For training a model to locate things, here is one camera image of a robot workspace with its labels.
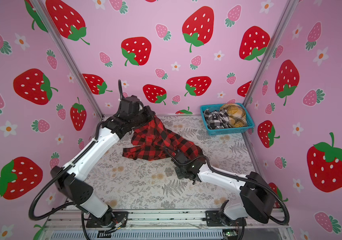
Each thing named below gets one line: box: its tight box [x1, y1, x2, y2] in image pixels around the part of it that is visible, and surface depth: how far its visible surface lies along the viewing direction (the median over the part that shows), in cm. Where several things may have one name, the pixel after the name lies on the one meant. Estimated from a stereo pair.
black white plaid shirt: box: [203, 108, 232, 130], surface depth 109 cm
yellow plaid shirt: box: [220, 103, 247, 128], surface depth 109 cm
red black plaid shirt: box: [122, 115, 204, 161], surface depth 98 cm
